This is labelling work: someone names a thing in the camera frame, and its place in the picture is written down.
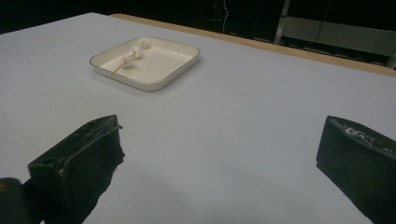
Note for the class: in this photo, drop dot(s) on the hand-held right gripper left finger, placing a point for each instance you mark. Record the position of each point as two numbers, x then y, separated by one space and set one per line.
84 168

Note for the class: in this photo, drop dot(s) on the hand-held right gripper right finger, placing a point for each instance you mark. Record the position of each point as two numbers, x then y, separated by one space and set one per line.
358 168

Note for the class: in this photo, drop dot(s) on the white marshmallow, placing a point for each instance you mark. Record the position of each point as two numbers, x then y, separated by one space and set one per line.
136 51
126 59
144 43

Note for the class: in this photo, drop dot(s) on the white square tray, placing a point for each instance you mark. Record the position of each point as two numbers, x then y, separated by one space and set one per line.
155 68

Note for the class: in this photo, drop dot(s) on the pale blue table cover sheet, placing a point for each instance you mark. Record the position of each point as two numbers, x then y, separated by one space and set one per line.
218 124

